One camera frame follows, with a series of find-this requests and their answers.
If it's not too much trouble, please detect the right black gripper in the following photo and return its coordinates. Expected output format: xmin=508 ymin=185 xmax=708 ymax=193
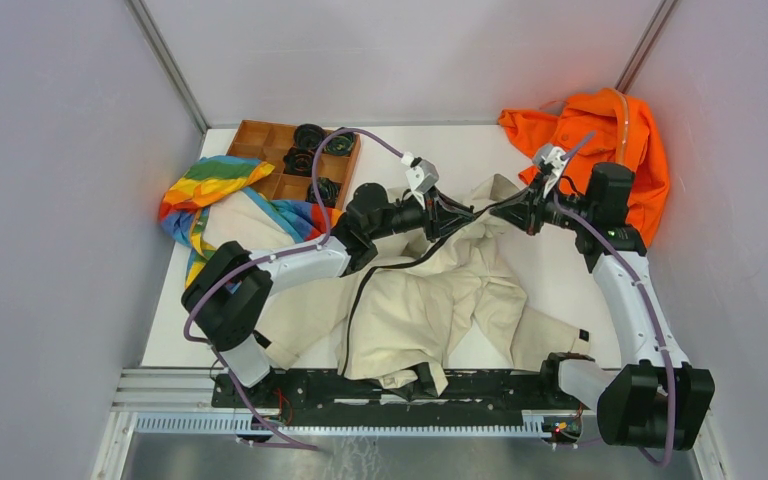
xmin=490 ymin=172 xmax=594 ymax=236

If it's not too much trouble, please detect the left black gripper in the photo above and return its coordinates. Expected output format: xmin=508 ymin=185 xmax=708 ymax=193
xmin=368 ymin=186 xmax=476 ymax=244

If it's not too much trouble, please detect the beige zip jacket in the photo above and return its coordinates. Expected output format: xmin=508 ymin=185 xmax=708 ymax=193
xmin=201 ymin=174 xmax=592 ymax=399

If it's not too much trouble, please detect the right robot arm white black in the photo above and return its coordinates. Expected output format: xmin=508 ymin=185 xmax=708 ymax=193
xmin=490 ymin=163 xmax=715 ymax=453

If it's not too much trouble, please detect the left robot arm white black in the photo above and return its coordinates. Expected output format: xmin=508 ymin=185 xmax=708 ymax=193
xmin=181 ymin=183 xmax=478 ymax=407

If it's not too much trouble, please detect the orange jacket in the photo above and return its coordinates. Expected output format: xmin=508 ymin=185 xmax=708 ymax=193
xmin=497 ymin=88 xmax=670 ymax=247

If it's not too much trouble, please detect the black rolled sock near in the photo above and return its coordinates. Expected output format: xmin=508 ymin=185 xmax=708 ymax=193
xmin=306 ymin=177 xmax=340 ymax=208

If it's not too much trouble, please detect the black rolled sock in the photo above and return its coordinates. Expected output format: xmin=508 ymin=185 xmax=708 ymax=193
xmin=283 ymin=147 xmax=315 ymax=178
xmin=323 ymin=129 xmax=356 ymax=157
xmin=293 ymin=123 xmax=327 ymax=151
xmin=306 ymin=177 xmax=340 ymax=208

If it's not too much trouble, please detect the black rolled sock far right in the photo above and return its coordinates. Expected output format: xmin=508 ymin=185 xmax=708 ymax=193
xmin=323 ymin=129 xmax=356 ymax=157

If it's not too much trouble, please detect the black rolled sock middle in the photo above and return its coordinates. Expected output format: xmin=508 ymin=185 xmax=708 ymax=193
xmin=283 ymin=147 xmax=315 ymax=178

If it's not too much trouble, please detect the black rolled sock far left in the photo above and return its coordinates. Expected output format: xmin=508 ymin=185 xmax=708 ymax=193
xmin=293 ymin=123 xmax=327 ymax=151

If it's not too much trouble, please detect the brown wooden compartment tray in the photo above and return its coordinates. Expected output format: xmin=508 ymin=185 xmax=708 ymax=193
xmin=227 ymin=120 xmax=361 ymax=208

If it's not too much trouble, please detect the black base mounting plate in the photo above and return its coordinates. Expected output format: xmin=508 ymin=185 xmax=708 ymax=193
xmin=245 ymin=369 xmax=579 ymax=427

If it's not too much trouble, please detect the rainbow striped garment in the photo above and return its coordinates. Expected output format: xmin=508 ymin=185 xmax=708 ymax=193
xmin=158 ymin=155 xmax=342 ymax=286

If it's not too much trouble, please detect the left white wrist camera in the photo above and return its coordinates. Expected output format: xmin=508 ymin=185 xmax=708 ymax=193
xmin=401 ymin=152 xmax=439 ymax=208

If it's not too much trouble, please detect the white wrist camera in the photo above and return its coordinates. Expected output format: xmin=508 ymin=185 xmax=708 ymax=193
xmin=401 ymin=152 xmax=439 ymax=208
xmin=532 ymin=143 xmax=570 ymax=199

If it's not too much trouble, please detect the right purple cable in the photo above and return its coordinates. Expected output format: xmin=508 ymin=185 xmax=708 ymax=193
xmin=542 ymin=131 xmax=678 ymax=468

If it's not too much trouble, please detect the purple cable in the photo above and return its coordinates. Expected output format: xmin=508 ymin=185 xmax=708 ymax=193
xmin=183 ymin=127 xmax=412 ymax=453
xmin=542 ymin=131 xmax=678 ymax=468

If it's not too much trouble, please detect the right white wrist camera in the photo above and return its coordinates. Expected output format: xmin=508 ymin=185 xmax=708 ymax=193
xmin=532 ymin=143 xmax=570 ymax=199

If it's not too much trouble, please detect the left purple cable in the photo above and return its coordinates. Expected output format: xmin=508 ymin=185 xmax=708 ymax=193
xmin=183 ymin=127 xmax=412 ymax=453

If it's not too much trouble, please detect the aluminium frame rail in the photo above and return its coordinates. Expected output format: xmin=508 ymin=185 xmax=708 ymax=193
xmin=110 ymin=368 xmax=713 ymax=440

